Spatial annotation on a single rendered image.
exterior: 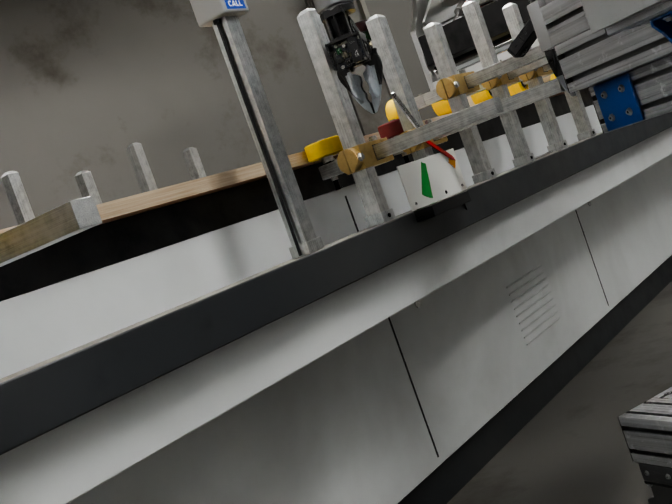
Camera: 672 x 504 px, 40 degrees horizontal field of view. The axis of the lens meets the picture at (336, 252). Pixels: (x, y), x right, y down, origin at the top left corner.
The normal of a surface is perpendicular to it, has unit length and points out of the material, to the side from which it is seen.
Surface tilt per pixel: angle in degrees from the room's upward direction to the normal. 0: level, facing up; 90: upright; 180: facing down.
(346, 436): 90
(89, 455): 90
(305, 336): 90
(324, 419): 90
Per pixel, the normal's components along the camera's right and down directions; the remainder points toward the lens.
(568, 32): -0.85, 0.33
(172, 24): 0.41, -0.10
